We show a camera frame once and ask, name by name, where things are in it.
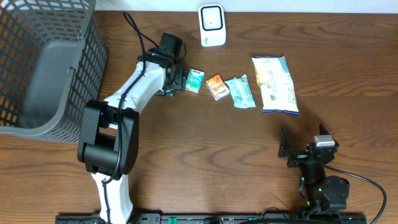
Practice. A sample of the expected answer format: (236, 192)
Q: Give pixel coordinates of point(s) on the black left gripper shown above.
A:
(180, 79)

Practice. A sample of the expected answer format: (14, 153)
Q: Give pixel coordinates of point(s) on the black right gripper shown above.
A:
(285, 145)

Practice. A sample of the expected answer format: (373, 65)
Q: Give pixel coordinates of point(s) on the green tissue pack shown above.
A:
(194, 80)

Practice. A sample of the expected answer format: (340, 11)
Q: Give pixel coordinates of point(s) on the orange tissue pack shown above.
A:
(217, 87)

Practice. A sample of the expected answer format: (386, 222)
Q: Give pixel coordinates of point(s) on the yellow blue snack bag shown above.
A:
(276, 84)

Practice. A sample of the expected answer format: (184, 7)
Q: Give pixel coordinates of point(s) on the light teal wipes pack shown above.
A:
(241, 92)

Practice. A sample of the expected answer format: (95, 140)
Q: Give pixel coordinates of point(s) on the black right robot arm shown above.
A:
(323, 193)

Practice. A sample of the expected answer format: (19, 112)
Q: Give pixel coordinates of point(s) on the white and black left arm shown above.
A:
(109, 138)

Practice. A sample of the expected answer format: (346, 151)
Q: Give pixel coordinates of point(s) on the dark grey mesh basket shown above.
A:
(52, 63)

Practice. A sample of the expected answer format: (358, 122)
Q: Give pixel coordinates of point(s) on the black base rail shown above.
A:
(155, 218)

